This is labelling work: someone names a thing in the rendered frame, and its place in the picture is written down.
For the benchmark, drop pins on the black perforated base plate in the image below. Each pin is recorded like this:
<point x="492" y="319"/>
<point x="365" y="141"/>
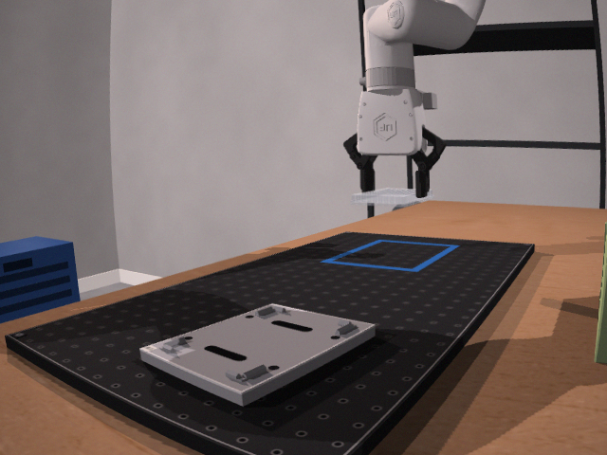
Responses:
<point x="345" y="407"/>

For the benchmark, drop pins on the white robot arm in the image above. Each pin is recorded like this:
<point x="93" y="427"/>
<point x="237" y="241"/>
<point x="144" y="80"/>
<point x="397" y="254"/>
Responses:
<point x="446" y="25"/>

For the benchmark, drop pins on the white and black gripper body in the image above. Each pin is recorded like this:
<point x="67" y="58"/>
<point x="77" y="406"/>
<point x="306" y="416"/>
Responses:
<point x="390" y="121"/>

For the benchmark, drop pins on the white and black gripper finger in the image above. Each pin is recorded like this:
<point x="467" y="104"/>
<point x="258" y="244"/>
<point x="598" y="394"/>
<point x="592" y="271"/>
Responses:
<point x="364" y="163"/>
<point x="425" y="163"/>

